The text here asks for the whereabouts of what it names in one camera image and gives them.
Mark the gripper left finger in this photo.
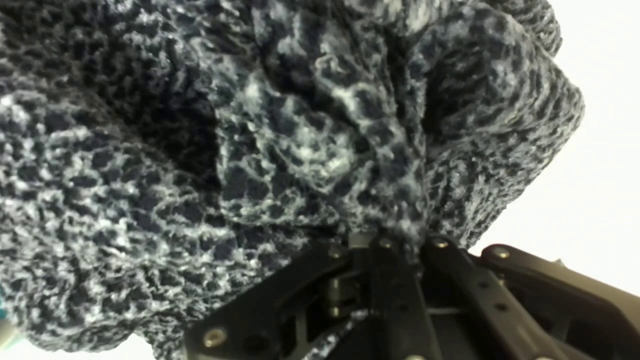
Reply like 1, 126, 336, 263
183, 233, 444, 360

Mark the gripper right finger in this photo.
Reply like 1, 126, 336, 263
421, 237, 640, 360

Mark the grey and black fleece blanket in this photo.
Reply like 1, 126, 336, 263
0, 0, 586, 360

